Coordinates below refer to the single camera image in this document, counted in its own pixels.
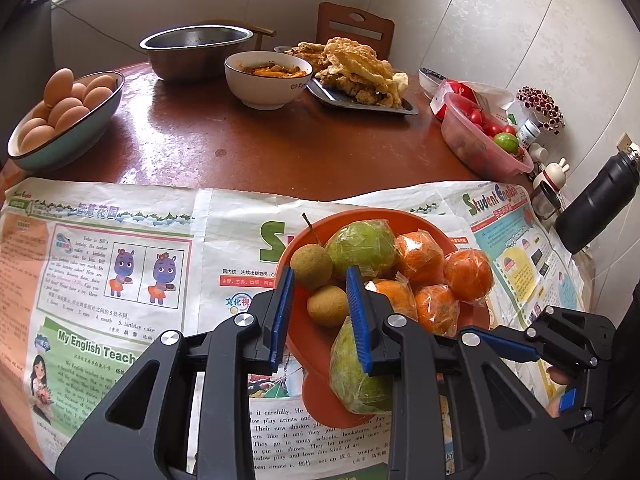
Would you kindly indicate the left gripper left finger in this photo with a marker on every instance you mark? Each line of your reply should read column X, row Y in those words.
column 182, row 409

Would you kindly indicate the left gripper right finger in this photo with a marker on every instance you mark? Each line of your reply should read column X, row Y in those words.
column 500, row 430

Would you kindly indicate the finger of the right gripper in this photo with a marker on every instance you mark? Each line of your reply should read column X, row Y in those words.
column 530, row 344

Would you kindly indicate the orange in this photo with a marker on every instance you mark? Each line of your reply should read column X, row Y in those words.
column 468, row 274
column 399, row 292
column 438, row 310
column 421, row 259

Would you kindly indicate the green pear front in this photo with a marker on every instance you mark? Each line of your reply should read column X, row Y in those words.
column 358, row 392

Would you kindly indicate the green pear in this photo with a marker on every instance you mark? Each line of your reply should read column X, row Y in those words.
column 368, row 244
column 358, row 392

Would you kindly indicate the brown longan front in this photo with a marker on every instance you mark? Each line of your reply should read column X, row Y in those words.
column 328, row 306

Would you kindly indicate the brown longan with stem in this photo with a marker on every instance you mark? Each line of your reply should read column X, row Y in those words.
column 311, row 263

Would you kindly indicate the Student English newspaper sheet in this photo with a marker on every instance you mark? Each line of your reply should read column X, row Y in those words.
column 529, row 272

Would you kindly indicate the small glass jar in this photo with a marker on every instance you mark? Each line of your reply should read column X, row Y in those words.
column 545, row 201

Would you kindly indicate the orange flower-shaped plate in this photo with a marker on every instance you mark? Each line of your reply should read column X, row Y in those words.
column 310, row 343

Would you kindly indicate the black thermos bottle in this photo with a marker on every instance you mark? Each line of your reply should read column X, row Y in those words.
column 601, row 201

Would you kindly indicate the white rabbit figurine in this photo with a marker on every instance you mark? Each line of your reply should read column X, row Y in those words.
column 554, row 174

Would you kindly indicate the newspaper left sheet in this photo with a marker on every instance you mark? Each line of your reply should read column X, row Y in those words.
column 91, row 274

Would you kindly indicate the pink tub of tomatoes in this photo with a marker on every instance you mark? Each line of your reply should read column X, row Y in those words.
column 465, row 130

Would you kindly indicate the white medicine bottle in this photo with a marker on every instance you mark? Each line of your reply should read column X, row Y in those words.
column 528, row 133

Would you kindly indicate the plastic bag behind tub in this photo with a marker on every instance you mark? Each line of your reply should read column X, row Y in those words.
column 493, row 100

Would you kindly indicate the bowl of eggs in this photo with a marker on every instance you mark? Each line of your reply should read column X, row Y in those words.
column 71, row 117

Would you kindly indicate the white ceramic bowl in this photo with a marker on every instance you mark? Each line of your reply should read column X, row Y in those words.
column 266, row 80

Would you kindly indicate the tray of fried food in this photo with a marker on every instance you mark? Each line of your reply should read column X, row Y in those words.
column 350, row 75

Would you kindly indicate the steel mixing bowl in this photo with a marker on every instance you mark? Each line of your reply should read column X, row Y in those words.
column 195, row 52

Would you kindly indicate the wooden chair back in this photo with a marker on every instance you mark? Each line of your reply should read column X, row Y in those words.
column 335, row 20

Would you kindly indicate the wall power socket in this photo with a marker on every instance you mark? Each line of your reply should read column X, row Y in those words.
column 629, row 144

